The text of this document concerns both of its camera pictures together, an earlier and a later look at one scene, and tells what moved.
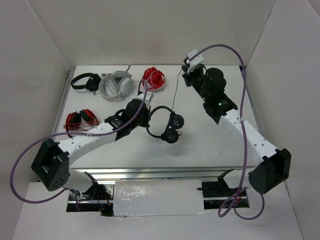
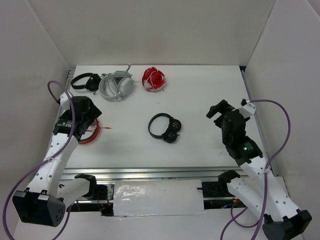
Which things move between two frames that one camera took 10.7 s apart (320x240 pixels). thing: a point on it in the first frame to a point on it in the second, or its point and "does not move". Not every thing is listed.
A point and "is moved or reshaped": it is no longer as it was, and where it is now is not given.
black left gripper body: [143, 121] to [94, 113]
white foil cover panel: [152, 198] does not move
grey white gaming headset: [116, 85] does not move
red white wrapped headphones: [155, 79] does not move
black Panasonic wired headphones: [176, 121] is moved or reshaped
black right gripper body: [194, 78] to [219, 122]
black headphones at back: [92, 85] does not move
